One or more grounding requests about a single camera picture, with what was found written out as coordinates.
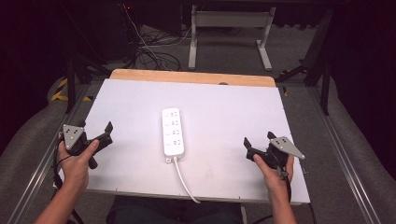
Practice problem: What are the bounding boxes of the white power cable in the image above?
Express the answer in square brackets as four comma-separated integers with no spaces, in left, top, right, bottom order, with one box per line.
[172,156,202,205]

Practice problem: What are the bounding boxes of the black metal stand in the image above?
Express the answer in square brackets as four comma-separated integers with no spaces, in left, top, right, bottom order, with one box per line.
[275,8,333,117]
[61,46,105,115]

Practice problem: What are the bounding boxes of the yellow black hazard tape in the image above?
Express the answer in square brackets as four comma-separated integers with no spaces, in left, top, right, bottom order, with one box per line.
[50,77,94,103]

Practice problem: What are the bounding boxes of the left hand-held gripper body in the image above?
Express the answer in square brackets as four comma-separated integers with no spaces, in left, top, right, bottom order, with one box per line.
[63,123,114,171]

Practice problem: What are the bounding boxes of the white power strip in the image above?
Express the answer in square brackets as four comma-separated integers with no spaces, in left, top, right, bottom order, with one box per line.
[161,107,186,164]

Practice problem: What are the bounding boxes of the person's dark trouser legs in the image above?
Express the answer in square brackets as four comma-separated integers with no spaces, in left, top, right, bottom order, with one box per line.
[106,195,245,224]

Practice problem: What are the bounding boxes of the person's right hand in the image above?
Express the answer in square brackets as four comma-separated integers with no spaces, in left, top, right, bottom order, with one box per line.
[252,153,295,200]

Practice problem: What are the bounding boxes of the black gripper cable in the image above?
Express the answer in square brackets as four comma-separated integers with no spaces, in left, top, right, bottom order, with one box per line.
[251,167,319,224]
[51,137,86,224]

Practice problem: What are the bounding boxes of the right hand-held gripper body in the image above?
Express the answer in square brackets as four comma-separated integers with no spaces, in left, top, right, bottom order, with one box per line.
[245,135,306,179]

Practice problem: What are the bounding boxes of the person's left hand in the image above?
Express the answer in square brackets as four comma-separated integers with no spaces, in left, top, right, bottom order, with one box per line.
[57,132,101,191]

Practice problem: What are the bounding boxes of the aluminium floor rail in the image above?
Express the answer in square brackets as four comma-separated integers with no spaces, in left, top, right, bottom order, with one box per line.
[7,83,92,224]
[307,86,382,224]

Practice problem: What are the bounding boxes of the tangle of floor cables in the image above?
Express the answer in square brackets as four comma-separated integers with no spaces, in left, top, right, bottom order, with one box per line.
[120,2,194,72]

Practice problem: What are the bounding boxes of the white metal desk frame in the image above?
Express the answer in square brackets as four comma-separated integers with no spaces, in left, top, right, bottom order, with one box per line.
[188,4,277,72]

